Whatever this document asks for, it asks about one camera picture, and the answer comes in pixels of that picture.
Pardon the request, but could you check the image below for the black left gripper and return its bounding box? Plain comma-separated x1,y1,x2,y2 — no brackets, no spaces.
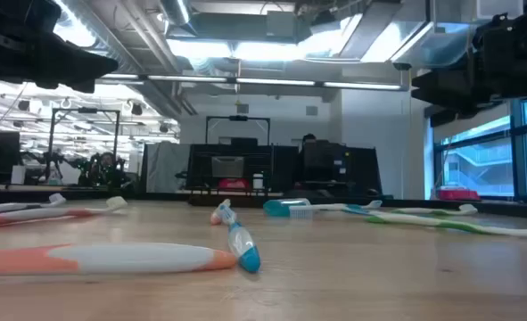
0,0,119,94

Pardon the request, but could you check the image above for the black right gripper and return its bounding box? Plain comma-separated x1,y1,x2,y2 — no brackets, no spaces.
412,12,527,112

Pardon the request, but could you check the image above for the green white toothbrush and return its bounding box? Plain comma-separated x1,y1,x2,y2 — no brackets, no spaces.
364,211,527,238
390,203,479,217

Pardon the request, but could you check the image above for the teal mouthwash bottle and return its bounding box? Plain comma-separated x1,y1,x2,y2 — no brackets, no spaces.
262,198,312,218

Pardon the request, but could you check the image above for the grey window roller blind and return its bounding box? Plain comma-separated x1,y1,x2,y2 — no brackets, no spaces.
432,104,513,144

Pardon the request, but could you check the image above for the white ceiling unit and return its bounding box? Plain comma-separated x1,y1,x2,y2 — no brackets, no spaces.
475,0,525,21

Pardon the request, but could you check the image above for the red tray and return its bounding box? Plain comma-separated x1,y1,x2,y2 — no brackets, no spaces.
436,187,482,202

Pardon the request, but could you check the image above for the black desk partition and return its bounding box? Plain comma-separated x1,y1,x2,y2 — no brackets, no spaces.
350,145,383,198

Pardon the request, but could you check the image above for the grey cloth cover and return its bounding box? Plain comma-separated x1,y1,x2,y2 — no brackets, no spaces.
141,141,192,193

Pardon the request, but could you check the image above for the grey ceiling unit box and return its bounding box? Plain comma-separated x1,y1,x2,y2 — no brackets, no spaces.
265,9,312,40

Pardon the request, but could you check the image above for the long ceiling light bar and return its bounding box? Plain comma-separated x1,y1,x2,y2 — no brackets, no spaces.
100,73,408,92

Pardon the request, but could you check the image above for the black cabinet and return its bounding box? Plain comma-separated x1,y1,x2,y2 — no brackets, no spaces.
269,144,301,197

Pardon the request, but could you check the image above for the red bowl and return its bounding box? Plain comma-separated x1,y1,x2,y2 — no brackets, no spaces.
218,177,251,191

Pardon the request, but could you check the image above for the black gantry frame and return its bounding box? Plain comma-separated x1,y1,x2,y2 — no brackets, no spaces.
47,107,122,188
205,115,272,146

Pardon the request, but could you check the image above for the black window frame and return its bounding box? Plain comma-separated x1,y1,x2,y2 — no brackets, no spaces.
431,95,527,204

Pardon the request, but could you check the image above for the silver round ventilation duct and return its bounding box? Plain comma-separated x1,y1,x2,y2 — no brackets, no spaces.
158,0,194,27

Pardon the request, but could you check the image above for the black aluminium table frame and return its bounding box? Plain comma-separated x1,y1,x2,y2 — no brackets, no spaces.
0,185,527,220

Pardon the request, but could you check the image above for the black wire toothbrush caddy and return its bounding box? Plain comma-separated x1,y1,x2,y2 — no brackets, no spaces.
186,143,273,208

